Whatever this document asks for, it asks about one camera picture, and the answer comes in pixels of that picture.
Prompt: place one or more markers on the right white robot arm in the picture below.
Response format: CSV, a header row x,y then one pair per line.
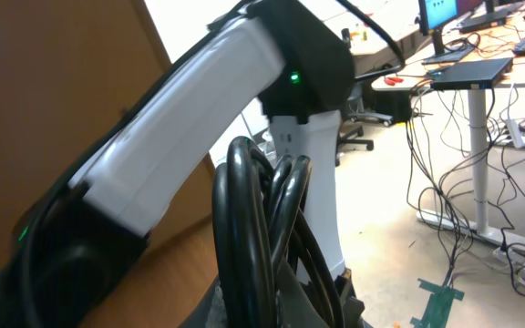
x,y
94,222

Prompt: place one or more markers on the black office chair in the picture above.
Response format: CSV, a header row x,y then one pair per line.
x,y
354,111

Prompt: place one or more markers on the computer monitor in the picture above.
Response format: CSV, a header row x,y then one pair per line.
x,y
433,16

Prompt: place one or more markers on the green floor tape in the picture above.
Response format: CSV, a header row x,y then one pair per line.
x,y
438,306

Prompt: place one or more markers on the black flat box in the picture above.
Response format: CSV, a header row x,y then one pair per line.
x,y
482,74

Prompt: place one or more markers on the white standing desk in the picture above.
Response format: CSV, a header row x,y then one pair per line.
x,y
512,32

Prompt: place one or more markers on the red handled pliers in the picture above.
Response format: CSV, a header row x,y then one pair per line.
x,y
392,81

